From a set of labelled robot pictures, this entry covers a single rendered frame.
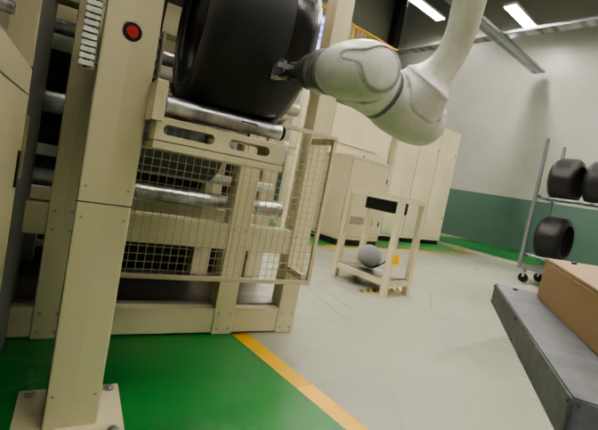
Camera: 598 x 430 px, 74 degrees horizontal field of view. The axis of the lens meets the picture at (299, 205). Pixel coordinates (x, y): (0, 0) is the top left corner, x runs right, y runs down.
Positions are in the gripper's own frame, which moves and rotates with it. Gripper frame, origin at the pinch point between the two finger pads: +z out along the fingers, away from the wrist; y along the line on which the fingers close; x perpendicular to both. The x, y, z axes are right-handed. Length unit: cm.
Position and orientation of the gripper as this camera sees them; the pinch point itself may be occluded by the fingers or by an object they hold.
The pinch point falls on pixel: (279, 73)
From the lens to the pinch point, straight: 104.4
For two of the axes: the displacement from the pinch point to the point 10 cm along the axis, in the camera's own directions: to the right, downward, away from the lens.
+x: -2.4, 9.5, 1.8
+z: -4.5, -2.7, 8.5
